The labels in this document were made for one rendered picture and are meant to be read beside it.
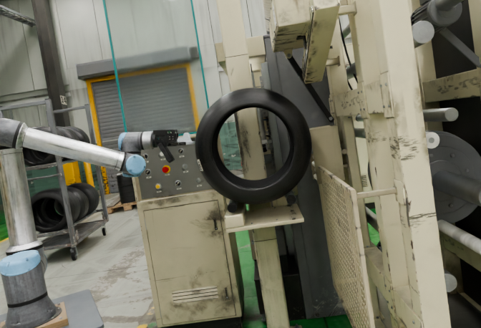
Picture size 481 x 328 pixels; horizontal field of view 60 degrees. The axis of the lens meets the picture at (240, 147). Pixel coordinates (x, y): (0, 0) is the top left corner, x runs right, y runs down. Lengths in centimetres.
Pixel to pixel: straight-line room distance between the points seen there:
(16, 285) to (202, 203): 117
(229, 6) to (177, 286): 172
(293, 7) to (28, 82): 1135
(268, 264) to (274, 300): 21
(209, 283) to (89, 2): 1034
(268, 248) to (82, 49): 1030
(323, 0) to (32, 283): 158
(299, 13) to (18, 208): 146
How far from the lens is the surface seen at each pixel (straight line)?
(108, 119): 1175
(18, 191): 209
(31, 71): 1273
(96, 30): 1211
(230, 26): 237
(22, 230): 210
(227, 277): 275
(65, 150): 195
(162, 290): 284
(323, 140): 227
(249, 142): 231
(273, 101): 194
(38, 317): 196
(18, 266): 193
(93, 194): 621
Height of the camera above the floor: 128
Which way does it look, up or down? 3 degrees down
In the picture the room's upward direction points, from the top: 9 degrees counter-clockwise
